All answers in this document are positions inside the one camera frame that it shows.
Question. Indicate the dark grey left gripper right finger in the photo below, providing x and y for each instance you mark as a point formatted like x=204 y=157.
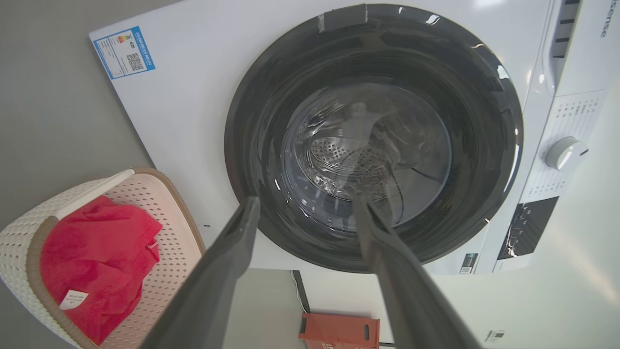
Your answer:
x=407 y=291

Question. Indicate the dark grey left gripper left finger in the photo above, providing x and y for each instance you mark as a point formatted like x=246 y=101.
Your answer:
x=213 y=281

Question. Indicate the cream perforated laundry basket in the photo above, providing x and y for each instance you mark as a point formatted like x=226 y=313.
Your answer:
x=177 y=242

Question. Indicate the small black-white washer sticker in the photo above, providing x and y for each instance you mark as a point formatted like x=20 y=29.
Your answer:
x=468 y=263

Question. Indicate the red-orange box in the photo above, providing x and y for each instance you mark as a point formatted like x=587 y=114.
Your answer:
x=339 y=332

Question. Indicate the red garment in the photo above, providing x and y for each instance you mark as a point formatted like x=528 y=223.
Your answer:
x=97 y=257

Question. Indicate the black washer display panel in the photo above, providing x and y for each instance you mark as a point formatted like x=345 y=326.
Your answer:
x=528 y=228

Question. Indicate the white garment tag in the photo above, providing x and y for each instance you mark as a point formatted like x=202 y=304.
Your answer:
x=73 y=299

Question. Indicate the white front-load washing machine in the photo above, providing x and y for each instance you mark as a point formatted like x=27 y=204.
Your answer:
x=193 y=106

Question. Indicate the round black washing machine door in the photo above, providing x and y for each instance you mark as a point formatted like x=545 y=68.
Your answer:
x=271 y=97

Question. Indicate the white round control knob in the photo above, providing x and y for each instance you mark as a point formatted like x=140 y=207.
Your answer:
x=564 y=154

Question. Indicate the blue energy label sticker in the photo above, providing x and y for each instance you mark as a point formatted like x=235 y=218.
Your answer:
x=123 y=52

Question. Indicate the white detergent drawer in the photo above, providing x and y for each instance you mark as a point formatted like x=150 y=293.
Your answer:
x=593 y=53

